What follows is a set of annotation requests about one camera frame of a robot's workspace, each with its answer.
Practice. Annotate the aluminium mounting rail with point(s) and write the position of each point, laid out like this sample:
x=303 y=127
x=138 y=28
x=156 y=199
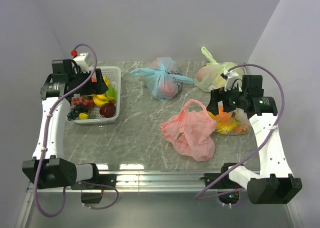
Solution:
x=158 y=181

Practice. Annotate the black grape bunch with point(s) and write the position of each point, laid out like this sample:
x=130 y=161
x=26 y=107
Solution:
x=74 y=112

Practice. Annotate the green tied plastic bag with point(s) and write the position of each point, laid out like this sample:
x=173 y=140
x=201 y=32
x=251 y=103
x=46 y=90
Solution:
x=209 y=76

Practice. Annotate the clear bag of fruits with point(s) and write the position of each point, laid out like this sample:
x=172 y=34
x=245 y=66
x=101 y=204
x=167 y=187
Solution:
x=231 y=123

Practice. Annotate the pink plastic bag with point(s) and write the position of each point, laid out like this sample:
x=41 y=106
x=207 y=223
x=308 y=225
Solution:
x=190 y=131

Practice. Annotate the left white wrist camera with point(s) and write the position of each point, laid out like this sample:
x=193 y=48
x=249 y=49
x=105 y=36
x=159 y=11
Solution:
x=83 y=60

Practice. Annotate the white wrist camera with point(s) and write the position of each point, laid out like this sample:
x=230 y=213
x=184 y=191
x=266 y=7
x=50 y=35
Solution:
x=231 y=77
x=83 y=60

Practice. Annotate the yellow banana bunch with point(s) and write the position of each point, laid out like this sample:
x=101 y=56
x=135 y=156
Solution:
x=101 y=99

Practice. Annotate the red grape bunch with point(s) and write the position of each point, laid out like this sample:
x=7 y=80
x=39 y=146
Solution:
x=77 y=101

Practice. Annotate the green starfruit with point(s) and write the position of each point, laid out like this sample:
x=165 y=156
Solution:
x=111 y=92

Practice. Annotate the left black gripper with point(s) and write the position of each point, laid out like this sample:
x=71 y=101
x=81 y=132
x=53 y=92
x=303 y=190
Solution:
x=97 y=87

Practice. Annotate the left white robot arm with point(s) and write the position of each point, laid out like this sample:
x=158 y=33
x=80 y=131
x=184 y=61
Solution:
x=48 y=167

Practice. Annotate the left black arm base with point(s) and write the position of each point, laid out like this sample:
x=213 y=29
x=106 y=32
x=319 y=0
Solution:
x=92 y=192

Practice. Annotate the red apple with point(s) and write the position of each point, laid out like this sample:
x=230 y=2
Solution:
x=107 y=110

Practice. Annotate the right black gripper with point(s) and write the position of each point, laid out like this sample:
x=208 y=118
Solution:
x=217 y=95

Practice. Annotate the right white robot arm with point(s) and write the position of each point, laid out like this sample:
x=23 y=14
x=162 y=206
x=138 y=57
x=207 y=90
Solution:
x=275 y=183

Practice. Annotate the small yellow mango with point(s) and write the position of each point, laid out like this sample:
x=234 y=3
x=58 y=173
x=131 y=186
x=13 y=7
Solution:
x=83 y=116

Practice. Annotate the blue tied plastic bag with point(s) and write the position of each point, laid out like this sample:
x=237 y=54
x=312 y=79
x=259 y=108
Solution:
x=162 y=77

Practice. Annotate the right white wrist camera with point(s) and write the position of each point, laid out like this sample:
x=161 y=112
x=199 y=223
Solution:
x=231 y=77

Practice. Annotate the white plastic basket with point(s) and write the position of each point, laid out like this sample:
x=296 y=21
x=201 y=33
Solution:
x=95 y=109

